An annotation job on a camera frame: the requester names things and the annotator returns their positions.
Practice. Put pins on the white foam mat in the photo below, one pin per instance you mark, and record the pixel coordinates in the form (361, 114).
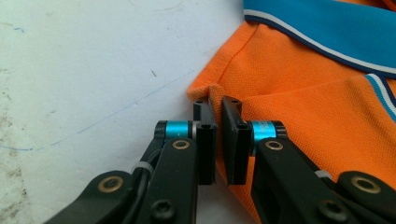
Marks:
(77, 62)

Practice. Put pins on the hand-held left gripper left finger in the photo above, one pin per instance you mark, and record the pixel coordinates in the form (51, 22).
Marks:
(180, 161)

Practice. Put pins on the orange polo shirt blue collar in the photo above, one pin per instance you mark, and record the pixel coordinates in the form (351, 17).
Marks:
(295, 81)

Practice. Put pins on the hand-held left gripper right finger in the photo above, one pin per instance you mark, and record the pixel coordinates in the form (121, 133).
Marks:
(280, 174)

